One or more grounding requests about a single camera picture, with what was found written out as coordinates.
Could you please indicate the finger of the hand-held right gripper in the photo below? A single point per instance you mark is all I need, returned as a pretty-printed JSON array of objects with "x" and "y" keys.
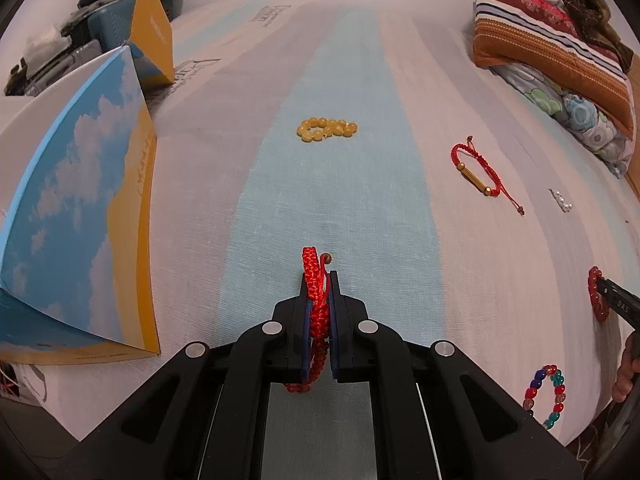
[{"x": 620, "y": 302}]

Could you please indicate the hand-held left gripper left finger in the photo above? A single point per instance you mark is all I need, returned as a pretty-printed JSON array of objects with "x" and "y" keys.
[{"x": 305, "y": 340}]

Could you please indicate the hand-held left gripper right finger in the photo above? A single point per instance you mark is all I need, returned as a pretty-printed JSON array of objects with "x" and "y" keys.
[{"x": 335, "y": 340}]

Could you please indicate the person's right hand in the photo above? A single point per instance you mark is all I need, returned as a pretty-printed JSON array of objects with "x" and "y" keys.
[{"x": 625, "y": 382}]

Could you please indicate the small pearl bead strand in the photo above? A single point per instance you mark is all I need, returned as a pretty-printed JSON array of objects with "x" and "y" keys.
[{"x": 562, "y": 202}]

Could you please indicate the dark floral cloth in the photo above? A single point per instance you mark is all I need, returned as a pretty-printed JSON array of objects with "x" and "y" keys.
[{"x": 600, "y": 440}]

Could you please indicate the striped bedsheet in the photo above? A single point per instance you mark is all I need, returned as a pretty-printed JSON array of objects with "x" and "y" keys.
[{"x": 350, "y": 200}]

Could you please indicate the floral quilt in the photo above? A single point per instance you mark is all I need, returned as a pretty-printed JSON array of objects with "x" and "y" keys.
[{"x": 575, "y": 110}]

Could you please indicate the sky print cardboard box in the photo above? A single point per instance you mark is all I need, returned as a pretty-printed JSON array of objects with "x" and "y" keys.
[{"x": 75, "y": 200}]

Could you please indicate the striped pillow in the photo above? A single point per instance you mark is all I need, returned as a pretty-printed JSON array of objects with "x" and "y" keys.
[{"x": 545, "y": 35}]

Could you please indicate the brown fur garment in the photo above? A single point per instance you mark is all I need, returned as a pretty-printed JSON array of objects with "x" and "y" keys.
[{"x": 590, "y": 5}]

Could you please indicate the orange cardboard box lid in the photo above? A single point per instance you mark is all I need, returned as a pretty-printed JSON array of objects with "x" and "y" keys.
[{"x": 152, "y": 30}]

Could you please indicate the teal bag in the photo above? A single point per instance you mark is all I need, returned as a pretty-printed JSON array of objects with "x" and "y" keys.
[{"x": 107, "y": 20}]

